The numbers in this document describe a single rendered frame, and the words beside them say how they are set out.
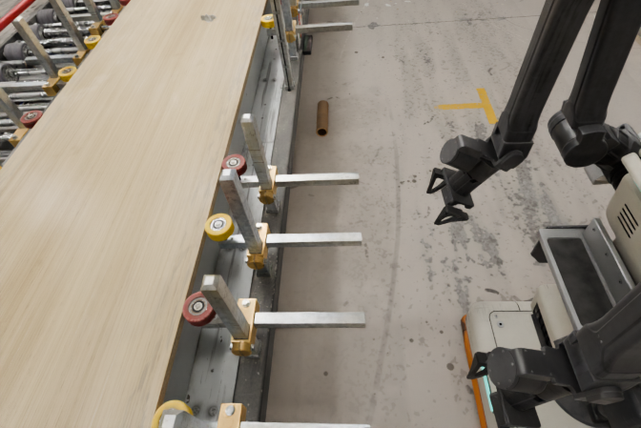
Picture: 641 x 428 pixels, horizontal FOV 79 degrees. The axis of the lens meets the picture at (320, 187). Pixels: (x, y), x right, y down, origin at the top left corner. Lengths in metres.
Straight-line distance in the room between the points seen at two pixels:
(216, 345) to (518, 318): 1.13
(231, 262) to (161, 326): 0.44
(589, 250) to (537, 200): 1.50
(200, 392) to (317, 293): 0.90
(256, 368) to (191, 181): 0.60
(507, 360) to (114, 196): 1.18
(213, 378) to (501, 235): 1.61
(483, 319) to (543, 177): 1.18
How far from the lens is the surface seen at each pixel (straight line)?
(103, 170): 1.53
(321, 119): 2.73
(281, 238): 1.20
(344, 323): 1.05
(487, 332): 1.71
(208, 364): 1.32
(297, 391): 1.88
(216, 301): 0.88
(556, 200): 2.56
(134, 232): 1.28
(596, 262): 1.01
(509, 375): 0.67
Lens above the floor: 1.81
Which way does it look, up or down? 49 degrees down
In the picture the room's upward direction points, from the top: 7 degrees counter-clockwise
